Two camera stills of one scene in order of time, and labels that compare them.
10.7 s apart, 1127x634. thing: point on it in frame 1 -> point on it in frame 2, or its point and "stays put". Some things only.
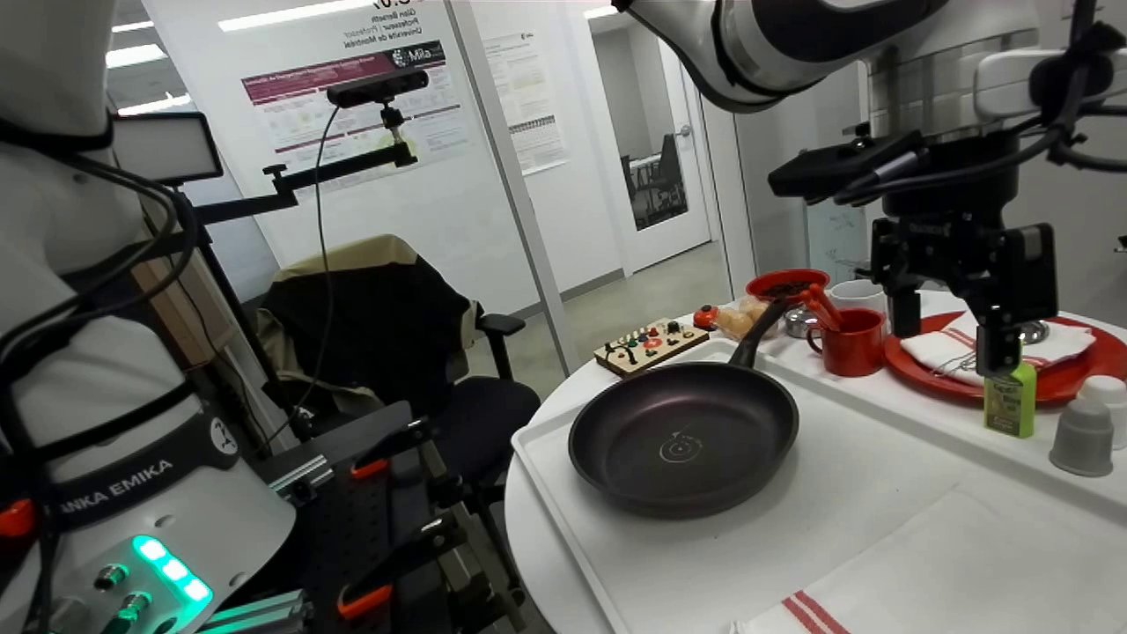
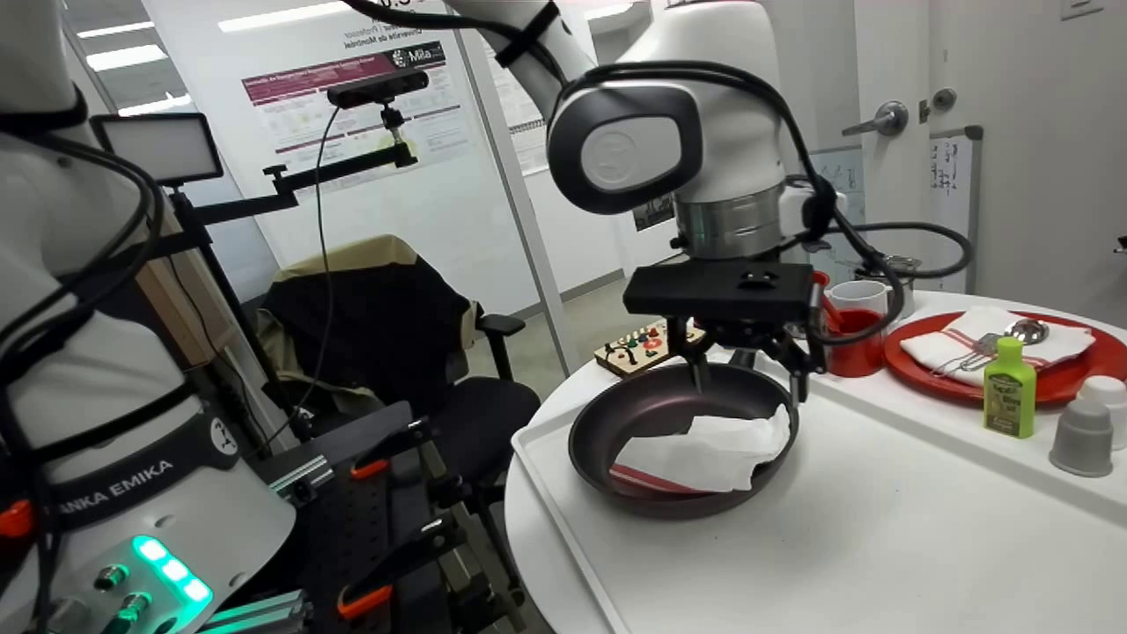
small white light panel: [163, 144] stays put
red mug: [853, 347] stays put
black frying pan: [682, 437] stays put
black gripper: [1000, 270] -> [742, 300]
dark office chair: [365, 322] stays put
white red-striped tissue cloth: [971, 561] -> [708, 457]
